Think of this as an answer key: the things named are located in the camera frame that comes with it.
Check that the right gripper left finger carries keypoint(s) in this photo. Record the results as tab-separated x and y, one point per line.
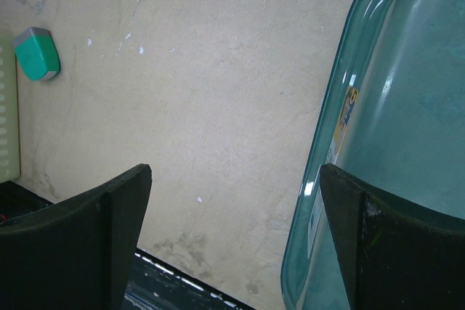
76	254

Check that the light green plastic tray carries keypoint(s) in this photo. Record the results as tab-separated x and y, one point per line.
10	140

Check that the small teal green block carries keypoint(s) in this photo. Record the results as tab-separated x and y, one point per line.
37	54

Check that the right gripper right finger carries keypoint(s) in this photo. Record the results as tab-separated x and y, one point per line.
392	253

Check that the blue transparent basket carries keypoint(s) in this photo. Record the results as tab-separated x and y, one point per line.
392	116

